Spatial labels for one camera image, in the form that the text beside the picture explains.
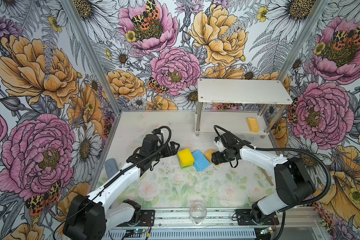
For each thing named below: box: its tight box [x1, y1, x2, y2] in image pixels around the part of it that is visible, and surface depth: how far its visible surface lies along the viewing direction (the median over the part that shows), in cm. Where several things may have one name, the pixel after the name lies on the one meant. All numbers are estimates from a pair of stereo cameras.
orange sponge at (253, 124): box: [247, 117, 260, 133], surface depth 104 cm
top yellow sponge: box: [177, 148, 195, 169], surface depth 89 cm
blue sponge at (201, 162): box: [192, 150, 211, 172], surface depth 93 cm
